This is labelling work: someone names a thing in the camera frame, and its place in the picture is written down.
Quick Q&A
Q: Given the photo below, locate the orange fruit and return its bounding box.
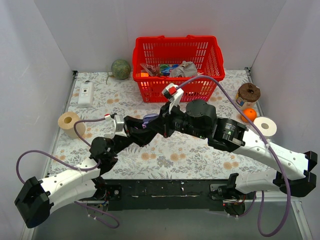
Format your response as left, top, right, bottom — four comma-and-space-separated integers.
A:
243, 108, 257, 122

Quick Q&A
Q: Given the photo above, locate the red plastic shopping basket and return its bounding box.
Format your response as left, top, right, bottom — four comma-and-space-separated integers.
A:
132, 35, 225, 103

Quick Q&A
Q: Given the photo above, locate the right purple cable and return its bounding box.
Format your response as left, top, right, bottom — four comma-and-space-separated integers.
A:
174, 75, 292, 237

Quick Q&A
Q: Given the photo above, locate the crumpled grey bag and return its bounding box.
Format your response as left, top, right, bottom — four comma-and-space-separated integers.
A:
169, 61, 198, 78

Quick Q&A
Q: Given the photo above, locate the purple cable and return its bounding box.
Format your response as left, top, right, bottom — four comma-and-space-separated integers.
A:
174, 75, 292, 237
16, 117, 120, 229

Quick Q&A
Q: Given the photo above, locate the beige paper roll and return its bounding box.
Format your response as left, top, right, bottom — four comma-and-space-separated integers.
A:
57, 111, 86, 139

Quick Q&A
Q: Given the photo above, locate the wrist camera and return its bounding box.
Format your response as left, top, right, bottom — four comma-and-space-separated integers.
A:
161, 83, 184, 114
104, 113, 125, 136

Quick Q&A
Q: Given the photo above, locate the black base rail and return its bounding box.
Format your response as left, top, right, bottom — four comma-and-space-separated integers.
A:
74, 178, 256, 212

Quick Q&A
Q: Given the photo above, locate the brown lidded jar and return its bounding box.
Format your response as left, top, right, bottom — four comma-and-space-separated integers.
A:
235, 82, 261, 110

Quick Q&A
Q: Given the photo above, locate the white toilet paper roll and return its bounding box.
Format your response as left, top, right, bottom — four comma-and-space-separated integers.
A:
253, 116, 277, 137

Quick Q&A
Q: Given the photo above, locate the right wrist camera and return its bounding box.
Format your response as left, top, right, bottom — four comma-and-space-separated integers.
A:
161, 83, 184, 114

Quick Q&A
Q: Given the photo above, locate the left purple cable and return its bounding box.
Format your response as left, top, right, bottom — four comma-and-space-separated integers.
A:
16, 117, 120, 229

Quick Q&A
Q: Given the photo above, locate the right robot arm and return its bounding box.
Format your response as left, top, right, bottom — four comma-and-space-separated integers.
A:
142, 99, 318, 199

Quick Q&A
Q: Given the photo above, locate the purple earbud charging case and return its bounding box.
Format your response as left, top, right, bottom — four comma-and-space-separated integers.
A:
142, 113, 158, 129

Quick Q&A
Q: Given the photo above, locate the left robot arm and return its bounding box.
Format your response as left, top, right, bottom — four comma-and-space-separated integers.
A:
14, 114, 161, 229

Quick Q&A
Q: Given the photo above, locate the white rectangular device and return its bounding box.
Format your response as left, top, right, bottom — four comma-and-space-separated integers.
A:
77, 81, 94, 108

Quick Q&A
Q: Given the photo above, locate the green melon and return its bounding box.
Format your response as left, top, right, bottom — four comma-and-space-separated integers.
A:
111, 59, 131, 80

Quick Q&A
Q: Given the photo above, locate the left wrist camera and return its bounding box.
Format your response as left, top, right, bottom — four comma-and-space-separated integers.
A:
104, 113, 125, 136

